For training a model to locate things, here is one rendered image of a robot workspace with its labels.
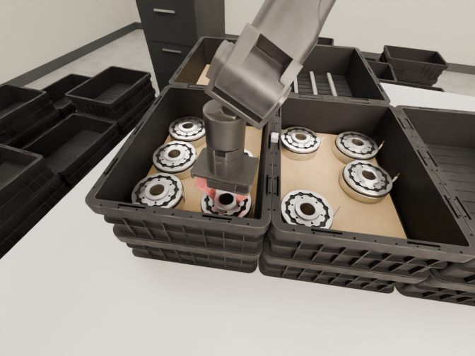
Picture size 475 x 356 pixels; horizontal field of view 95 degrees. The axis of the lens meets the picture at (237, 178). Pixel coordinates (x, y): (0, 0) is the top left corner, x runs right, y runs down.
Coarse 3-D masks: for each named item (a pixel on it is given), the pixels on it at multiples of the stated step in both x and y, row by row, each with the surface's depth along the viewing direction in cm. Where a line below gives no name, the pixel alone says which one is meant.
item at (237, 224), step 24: (144, 120) 49; (264, 168) 40; (96, 192) 36; (264, 192) 36; (120, 216) 35; (144, 216) 34; (168, 216) 33; (192, 216) 33; (216, 216) 33; (264, 216) 34
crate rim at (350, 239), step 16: (288, 96) 57; (304, 96) 57; (400, 128) 50; (416, 144) 46; (432, 176) 40; (272, 192) 37; (272, 208) 34; (448, 208) 35; (272, 224) 33; (288, 224) 33; (464, 224) 33; (304, 240) 33; (320, 240) 32; (336, 240) 32; (352, 240) 31; (368, 240) 31; (384, 240) 31; (400, 240) 31; (416, 240) 31; (464, 240) 32; (416, 256) 32; (432, 256) 32; (448, 256) 31; (464, 256) 30
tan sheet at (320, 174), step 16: (288, 160) 56; (304, 160) 56; (320, 160) 56; (336, 160) 56; (288, 176) 52; (304, 176) 52; (320, 176) 53; (336, 176) 53; (288, 192) 49; (320, 192) 49; (336, 192) 49; (336, 208) 47; (352, 208) 47; (368, 208) 47; (384, 208) 47; (336, 224) 44; (352, 224) 44; (368, 224) 44; (384, 224) 44; (400, 224) 44
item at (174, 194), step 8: (152, 176) 47; (160, 176) 48; (168, 176) 47; (136, 184) 46; (144, 184) 46; (168, 184) 46; (176, 184) 46; (136, 192) 45; (176, 192) 45; (136, 200) 43; (144, 200) 43; (160, 200) 43; (168, 200) 43; (176, 200) 43
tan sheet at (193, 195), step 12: (252, 132) 63; (204, 144) 59; (252, 144) 60; (180, 180) 51; (192, 180) 51; (192, 192) 49; (252, 192) 49; (192, 204) 46; (228, 204) 47; (252, 216) 45
